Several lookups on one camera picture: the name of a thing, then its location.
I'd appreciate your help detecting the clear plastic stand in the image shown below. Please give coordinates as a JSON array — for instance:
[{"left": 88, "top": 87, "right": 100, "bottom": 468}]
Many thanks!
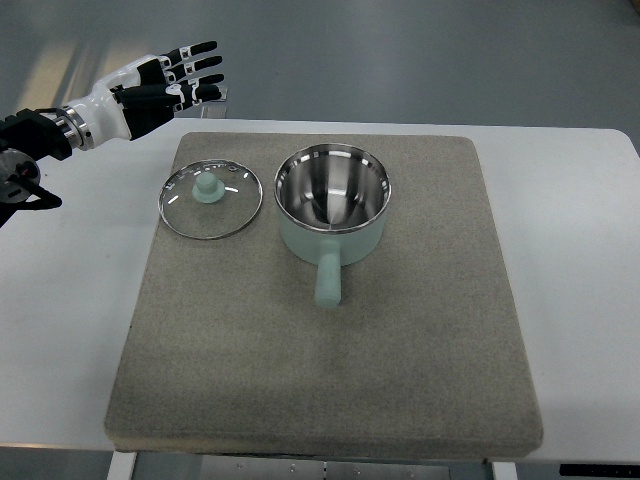
[{"left": 201, "top": 85, "right": 228, "bottom": 119}]

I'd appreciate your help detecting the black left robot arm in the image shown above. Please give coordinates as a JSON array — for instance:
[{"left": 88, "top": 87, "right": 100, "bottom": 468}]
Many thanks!
[{"left": 1, "top": 106, "right": 93, "bottom": 224}]

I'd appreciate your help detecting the mint green saucepan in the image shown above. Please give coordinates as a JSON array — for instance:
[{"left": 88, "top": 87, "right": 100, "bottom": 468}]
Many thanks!
[{"left": 274, "top": 143, "right": 392, "bottom": 309}]

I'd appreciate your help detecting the glass lid with green knob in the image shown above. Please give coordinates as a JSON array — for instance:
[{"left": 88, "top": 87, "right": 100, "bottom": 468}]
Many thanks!
[{"left": 158, "top": 159, "right": 264, "bottom": 240}]

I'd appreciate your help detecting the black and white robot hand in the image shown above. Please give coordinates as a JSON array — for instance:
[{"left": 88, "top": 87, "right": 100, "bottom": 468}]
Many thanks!
[{"left": 68, "top": 41, "right": 224, "bottom": 150}]

